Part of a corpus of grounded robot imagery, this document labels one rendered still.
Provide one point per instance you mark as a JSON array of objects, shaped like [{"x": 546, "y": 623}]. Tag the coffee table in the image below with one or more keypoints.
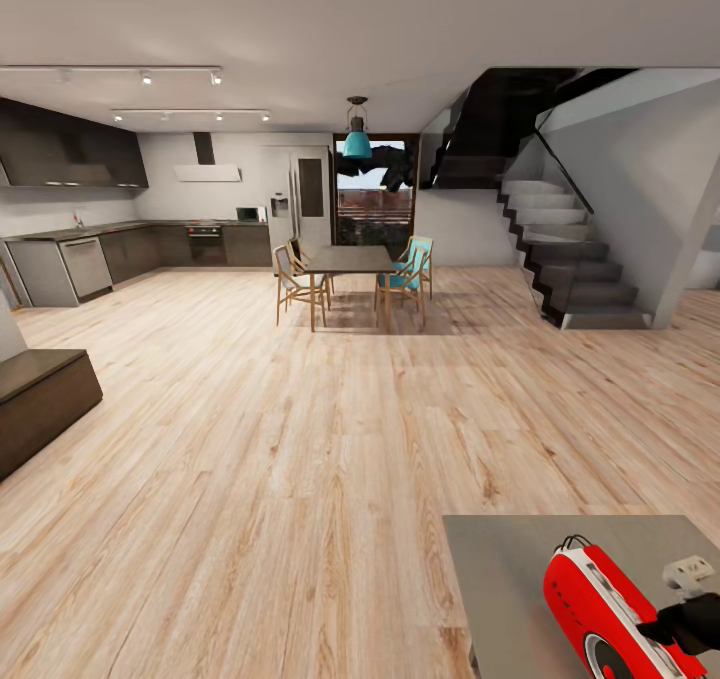
[{"x": 500, "y": 562}]

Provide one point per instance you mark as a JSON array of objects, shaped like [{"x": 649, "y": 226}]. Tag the dishwasher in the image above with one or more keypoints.
[{"x": 86, "y": 266}]

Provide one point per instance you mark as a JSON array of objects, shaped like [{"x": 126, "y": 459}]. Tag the breakfast table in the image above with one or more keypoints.
[{"x": 350, "y": 260}]

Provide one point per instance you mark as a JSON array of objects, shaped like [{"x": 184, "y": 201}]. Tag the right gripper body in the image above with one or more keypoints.
[{"x": 695, "y": 626}]

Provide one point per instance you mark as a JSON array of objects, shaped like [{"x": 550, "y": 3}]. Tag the range hood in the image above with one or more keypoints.
[{"x": 207, "y": 170}]

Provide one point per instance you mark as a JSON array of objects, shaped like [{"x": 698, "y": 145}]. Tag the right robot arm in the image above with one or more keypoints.
[{"x": 693, "y": 623}]

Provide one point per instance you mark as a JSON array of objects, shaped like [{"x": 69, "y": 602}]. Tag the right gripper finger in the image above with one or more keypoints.
[{"x": 657, "y": 631}]

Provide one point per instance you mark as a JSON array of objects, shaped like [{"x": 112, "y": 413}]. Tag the radio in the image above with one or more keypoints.
[{"x": 598, "y": 607}]

